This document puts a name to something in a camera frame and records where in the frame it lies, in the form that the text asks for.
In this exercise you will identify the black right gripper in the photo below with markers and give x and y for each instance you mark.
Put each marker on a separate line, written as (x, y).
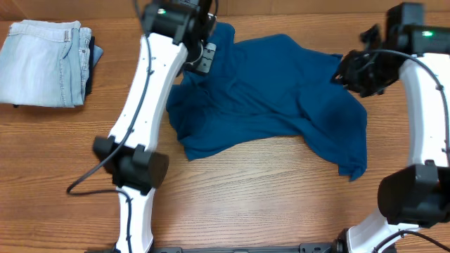
(355, 72)

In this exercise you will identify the dark blue polo shirt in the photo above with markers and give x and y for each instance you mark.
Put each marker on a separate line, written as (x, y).
(267, 87)

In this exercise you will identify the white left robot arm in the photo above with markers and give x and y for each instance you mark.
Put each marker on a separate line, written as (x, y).
(175, 39)

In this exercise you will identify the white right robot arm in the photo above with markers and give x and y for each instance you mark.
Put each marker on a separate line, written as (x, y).
(416, 197)

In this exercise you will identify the folded dark navy garment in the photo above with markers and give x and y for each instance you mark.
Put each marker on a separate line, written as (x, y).
(95, 54)

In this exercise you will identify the folded light blue jeans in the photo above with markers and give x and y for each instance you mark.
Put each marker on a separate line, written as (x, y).
(45, 64)

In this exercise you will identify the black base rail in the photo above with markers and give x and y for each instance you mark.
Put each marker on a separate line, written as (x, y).
(239, 248)

